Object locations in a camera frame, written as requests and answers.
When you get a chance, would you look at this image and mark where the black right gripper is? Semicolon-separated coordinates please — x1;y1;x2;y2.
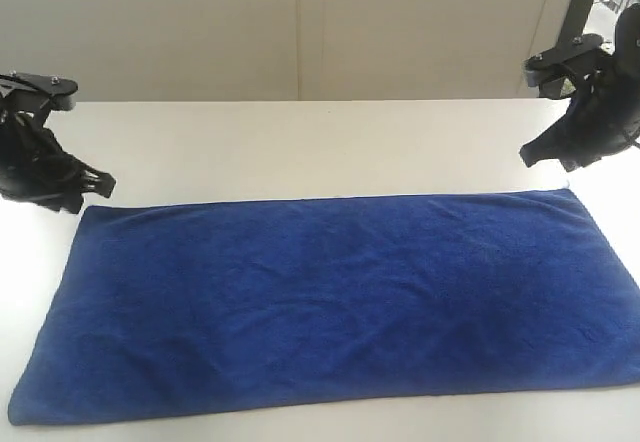
519;4;639;171

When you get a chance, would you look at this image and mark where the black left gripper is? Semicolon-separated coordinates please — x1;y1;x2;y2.
1;110;116;215

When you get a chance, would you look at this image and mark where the blue terry towel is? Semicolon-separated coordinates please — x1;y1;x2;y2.
8;189;639;426

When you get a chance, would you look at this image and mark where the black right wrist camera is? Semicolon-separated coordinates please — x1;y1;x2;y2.
523;34;611;100

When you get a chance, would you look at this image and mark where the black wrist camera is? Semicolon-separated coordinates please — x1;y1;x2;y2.
523;34;611;100
1;72;79;112

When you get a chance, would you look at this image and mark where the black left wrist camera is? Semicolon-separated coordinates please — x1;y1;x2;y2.
1;72;79;112

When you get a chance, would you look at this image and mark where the dark window frame post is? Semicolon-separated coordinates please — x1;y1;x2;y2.
539;0;609;99

